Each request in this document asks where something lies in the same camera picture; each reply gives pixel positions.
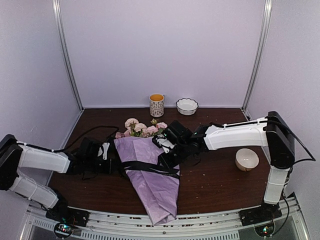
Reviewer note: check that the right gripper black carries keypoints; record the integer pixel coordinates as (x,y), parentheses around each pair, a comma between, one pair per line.
(168,162)

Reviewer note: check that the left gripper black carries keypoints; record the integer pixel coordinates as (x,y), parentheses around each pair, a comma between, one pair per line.
(109,170)

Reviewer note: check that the pink carnation stem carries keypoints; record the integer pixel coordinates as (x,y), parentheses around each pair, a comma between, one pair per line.
(156,128)

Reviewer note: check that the black printed ribbon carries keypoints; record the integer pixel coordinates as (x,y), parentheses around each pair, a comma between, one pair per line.
(141,154)

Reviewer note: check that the dusty pink rose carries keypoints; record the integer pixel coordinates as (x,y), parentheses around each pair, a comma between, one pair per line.
(119,135)

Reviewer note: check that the pale pink rose stem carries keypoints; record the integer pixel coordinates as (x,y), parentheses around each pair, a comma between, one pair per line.
(134,128)

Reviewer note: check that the purple wrapping paper sheet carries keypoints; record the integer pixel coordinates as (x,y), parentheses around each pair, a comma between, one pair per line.
(158,194)

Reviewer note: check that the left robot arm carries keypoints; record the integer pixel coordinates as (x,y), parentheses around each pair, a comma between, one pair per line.
(18,159)

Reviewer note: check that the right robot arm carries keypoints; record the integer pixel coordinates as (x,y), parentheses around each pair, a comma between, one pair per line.
(270,133)

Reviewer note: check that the white scalloped bowl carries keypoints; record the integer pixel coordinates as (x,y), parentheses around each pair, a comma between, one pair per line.
(187,106)

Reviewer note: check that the patterned cup with orange inside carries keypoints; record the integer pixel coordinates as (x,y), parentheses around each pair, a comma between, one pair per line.
(156,105)

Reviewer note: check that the plain white bowl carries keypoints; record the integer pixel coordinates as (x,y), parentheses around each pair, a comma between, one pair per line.
(246,159)

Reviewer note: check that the left green circuit board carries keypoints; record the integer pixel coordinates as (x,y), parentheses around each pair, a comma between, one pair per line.
(62,230)

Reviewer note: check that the green circuit board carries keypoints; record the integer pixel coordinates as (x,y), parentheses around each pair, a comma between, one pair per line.
(265,230)
(62,230)

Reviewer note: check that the right green circuit board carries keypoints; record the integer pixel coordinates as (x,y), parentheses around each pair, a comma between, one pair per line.
(265,230)

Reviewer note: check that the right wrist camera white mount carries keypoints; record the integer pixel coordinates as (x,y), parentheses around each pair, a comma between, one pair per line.
(162,142)

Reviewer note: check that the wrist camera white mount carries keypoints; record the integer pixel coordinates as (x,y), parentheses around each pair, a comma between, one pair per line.
(162,142)
(103,151)

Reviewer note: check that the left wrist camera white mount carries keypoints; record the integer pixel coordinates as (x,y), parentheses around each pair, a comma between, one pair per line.
(103,151)

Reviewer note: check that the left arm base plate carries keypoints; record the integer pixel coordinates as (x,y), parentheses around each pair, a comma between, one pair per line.
(75,217)

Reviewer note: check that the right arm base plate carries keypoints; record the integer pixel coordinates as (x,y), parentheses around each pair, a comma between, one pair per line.
(256,215)

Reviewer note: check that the right aluminium frame post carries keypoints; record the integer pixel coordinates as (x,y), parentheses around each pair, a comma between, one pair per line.
(264,30)

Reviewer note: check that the aluminium frame post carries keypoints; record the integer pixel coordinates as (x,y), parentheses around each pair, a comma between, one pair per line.
(264,30)
(65,53)

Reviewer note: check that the left aluminium frame post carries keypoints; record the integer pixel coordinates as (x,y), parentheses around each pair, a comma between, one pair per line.
(65,53)

